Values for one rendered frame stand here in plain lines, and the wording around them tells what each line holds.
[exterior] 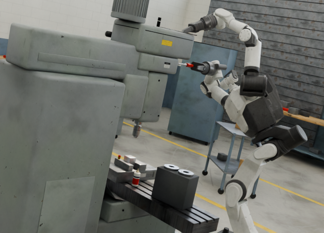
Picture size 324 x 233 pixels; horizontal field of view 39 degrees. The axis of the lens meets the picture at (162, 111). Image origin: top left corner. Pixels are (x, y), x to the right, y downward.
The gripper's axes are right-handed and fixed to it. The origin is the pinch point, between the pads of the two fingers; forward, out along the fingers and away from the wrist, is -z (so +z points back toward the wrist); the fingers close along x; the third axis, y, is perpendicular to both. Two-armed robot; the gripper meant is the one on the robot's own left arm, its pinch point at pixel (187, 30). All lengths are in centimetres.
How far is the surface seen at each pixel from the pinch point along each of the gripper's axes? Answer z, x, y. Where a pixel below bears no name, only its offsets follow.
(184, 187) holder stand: -42, -46, -75
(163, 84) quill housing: -26.5, -6.6, -25.6
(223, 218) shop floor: 36, 167, -242
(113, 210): -83, -26, -81
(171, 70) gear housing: -19.5, -7.4, -18.9
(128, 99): -52, -22, -23
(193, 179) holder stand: -36, -44, -74
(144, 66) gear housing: -36.8, -18.3, -8.4
